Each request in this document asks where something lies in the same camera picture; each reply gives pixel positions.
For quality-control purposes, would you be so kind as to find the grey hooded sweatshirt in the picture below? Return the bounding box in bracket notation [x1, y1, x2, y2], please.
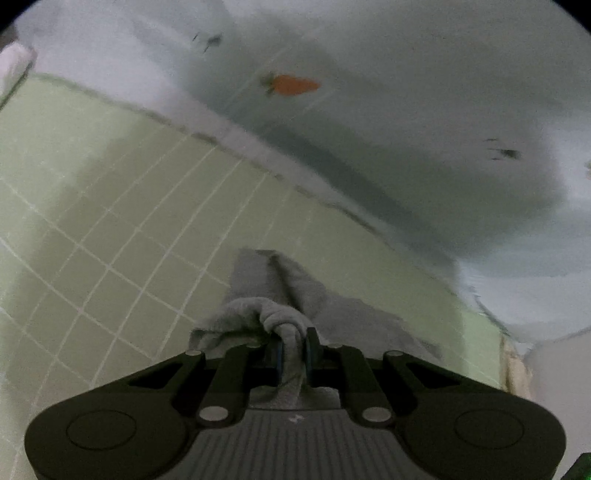
[188, 249, 441, 410]

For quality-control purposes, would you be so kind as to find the beige folded cloth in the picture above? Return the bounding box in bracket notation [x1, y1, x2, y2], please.
[500, 336, 534, 400]

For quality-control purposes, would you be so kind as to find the green grid bed sheet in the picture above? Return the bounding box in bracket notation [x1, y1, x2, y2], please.
[1, 76, 502, 479]

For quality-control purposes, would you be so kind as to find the light blue carrot-print quilt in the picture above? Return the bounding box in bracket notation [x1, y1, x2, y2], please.
[14, 1, 590, 343]

